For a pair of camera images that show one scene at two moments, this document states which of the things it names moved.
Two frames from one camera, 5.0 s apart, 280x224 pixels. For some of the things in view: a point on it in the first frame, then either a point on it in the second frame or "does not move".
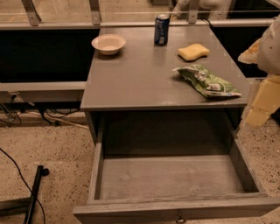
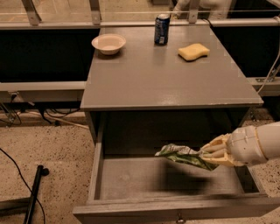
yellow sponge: (192, 52) does not move
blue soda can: (161, 30) does not move
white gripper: (270, 51) → (244, 145)
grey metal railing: (34, 22) does not move
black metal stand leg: (24, 205) does not move
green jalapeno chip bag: (208, 83) → (184, 153)
